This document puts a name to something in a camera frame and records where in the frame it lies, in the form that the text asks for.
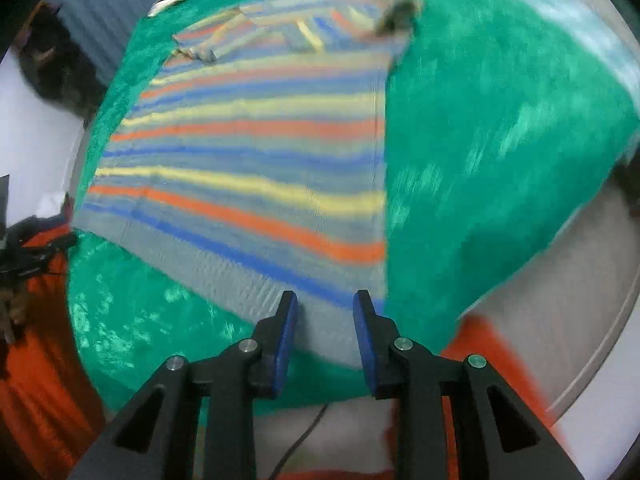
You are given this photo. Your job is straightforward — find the orange cloth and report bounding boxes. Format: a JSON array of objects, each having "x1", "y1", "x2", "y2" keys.
[{"x1": 0, "y1": 227, "x2": 558, "y2": 480}]

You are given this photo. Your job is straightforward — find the green fuzzy blanket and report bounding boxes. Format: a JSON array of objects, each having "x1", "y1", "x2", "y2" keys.
[{"x1": 67, "y1": 0, "x2": 640, "y2": 413}]

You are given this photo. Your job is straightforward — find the striped knit sweater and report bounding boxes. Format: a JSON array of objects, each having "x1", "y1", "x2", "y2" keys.
[{"x1": 72, "y1": 0, "x2": 426, "y2": 368}]

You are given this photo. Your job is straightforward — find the thin black cable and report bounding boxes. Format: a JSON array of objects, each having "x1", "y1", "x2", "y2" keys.
[{"x1": 267, "y1": 402, "x2": 331, "y2": 480}]

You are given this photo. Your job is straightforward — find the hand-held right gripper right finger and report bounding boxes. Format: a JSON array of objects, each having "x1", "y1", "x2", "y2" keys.
[{"x1": 353, "y1": 289, "x2": 586, "y2": 480}]

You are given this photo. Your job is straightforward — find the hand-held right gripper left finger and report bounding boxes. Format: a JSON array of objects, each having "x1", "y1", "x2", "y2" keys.
[{"x1": 67, "y1": 290, "x2": 300, "y2": 480}]

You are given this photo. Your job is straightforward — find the light blue cloth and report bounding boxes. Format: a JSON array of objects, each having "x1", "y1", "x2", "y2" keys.
[{"x1": 430, "y1": 0, "x2": 640, "y2": 98}]

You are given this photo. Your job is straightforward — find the black and brown cloth heap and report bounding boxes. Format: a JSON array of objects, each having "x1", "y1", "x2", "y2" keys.
[{"x1": 17, "y1": 2, "x2": 108, "y2": 118}]

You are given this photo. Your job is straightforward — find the grey pleated curtain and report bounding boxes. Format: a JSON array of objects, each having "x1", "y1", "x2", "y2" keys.
[{"x1": 45, "y1": 0, "x2": 241, "y2": 88}]

